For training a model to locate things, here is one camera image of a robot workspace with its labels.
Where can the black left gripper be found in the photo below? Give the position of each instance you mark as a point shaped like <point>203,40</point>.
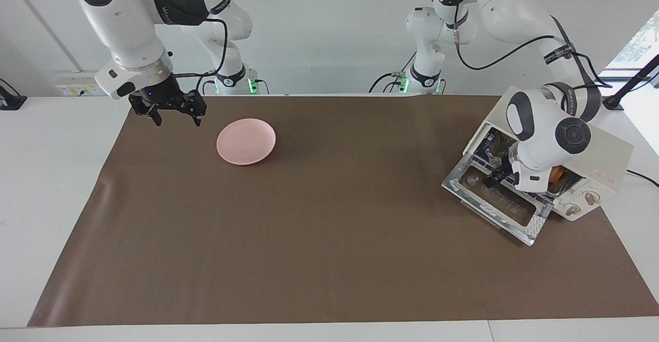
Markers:
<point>508,169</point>

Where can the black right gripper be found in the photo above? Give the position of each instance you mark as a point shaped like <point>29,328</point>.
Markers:
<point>167,97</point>

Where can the aluminium foil tray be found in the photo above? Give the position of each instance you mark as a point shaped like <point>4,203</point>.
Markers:
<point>497,143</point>

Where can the yellow twisted bread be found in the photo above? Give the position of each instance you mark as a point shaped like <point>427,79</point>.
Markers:
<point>556,174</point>

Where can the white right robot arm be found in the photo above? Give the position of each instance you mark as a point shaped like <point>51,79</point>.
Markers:
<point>123,28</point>

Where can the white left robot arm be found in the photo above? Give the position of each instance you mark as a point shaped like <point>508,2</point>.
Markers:
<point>545,136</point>

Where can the beige oven knob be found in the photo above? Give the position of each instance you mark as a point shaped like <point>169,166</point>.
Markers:
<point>592,198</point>
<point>572,209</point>

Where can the cream toaster oven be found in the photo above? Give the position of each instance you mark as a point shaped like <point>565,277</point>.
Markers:
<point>612,156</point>

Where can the pink round plate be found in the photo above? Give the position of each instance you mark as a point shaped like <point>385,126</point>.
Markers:
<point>246,141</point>

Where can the brown table mat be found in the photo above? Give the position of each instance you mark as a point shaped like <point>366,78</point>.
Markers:
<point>350,239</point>

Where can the black desk clamp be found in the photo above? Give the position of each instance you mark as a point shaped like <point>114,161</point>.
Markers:
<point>10,100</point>

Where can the white wall socket box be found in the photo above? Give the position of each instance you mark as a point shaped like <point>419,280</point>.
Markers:
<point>80,83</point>

